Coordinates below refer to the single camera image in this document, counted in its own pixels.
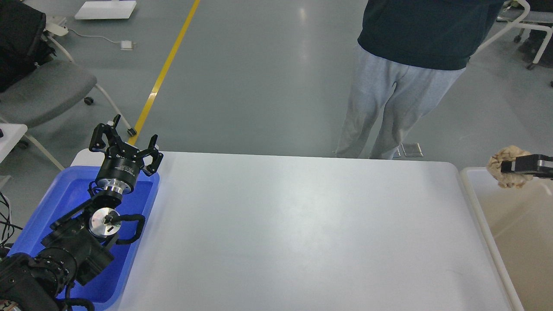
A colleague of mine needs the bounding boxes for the brown paper ball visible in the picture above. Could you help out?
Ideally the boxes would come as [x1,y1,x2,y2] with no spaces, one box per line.
[486,145,533,188]

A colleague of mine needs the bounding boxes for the standing person grey trousers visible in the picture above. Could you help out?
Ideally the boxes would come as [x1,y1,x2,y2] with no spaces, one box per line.
[335,0,504,160]

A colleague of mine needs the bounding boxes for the small floor plate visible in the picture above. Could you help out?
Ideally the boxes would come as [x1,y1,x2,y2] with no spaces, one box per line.
[401,143,423,158]

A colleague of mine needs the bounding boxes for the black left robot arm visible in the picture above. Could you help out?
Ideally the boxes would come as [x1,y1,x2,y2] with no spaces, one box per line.
[1,114,163,311]

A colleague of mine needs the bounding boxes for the blue plastic bin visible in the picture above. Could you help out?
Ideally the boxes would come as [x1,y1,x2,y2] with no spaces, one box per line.
[9,166,160,311]

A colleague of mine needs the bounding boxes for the white side table corner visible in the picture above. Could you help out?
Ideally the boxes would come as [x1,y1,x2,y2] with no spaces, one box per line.
[0,123,28,163]

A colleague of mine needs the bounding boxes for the beige plastic bin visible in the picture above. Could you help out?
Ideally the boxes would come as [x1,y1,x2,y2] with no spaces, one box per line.
[461,168,553,311]

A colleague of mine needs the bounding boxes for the white flat board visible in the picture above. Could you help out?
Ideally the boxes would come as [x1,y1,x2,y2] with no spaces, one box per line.
[74,0,137,20]

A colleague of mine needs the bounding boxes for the grey office chair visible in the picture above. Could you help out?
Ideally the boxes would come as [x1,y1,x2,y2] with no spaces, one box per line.
[0,22,137,171]

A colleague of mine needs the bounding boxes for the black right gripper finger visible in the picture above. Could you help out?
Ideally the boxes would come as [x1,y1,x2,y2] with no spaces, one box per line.
[500,154,553,180]

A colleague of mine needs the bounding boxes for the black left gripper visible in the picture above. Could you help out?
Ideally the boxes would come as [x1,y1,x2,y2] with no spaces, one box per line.
[89,114,164,194]

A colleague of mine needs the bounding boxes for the white power adapter with cable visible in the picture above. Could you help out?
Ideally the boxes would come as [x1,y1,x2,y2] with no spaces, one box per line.
[67,28,136,51]

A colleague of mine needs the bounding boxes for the black jacket on chair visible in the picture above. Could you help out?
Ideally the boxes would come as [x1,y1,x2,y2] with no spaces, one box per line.
[0,0,55,92]

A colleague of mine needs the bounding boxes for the white chair frame right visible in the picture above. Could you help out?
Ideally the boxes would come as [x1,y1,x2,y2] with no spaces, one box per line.
[476,0,552,70]

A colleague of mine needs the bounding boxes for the black cables at left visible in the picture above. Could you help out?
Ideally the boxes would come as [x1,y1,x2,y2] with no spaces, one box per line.
[0,190,23,249]

